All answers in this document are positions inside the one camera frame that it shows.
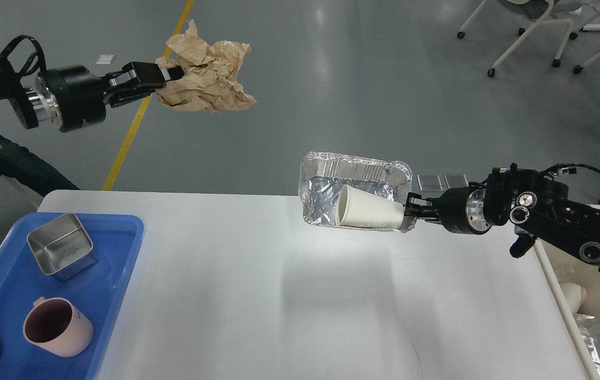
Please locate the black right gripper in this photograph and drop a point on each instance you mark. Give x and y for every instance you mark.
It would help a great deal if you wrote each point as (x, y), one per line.
(459, 210)

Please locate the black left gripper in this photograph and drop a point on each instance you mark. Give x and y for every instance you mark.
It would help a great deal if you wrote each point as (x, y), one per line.
(80, 98)

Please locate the white paper cup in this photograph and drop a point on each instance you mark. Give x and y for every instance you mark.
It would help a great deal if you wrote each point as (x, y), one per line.
(356, 208)

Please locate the brown paper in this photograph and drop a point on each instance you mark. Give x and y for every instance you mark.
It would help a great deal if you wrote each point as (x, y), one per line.
(210, 74)

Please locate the aluminium foil tray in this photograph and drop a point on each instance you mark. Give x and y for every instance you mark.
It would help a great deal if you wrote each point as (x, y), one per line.
(322, 175)

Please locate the stainless steel rectangular container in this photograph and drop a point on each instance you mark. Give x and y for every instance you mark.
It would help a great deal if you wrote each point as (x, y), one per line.
(62, 247)

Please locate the pink plastic mug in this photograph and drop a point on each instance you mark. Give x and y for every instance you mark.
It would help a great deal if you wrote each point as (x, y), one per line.
(57, 326)

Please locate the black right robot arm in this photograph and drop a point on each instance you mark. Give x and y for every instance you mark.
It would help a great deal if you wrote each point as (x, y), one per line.
(533, 201)

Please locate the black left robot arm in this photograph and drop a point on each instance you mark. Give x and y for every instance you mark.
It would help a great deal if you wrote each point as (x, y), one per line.
(20, 63)

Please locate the floor socket plate left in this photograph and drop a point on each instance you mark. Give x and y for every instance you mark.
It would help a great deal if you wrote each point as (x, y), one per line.
(430, 183)

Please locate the floor socket plate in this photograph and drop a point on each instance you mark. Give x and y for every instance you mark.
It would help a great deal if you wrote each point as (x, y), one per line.
(430, 183)
(455, 180)

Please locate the white floor tag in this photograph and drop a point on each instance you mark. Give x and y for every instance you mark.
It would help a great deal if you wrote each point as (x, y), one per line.
(105, 59)

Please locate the floor socket plate right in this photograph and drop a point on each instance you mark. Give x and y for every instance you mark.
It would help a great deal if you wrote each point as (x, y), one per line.
(455, 180)

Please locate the person in beige sweater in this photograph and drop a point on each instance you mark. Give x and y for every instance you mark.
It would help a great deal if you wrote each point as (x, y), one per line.
(28, 169)

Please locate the white object in bin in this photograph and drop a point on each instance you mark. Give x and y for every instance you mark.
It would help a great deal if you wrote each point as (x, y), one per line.
(575, 295)

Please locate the white office chair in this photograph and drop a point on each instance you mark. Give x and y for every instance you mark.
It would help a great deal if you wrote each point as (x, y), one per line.
(535, 14)

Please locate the blue plastic tray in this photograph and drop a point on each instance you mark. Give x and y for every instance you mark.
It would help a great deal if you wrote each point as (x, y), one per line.
(97, 292)

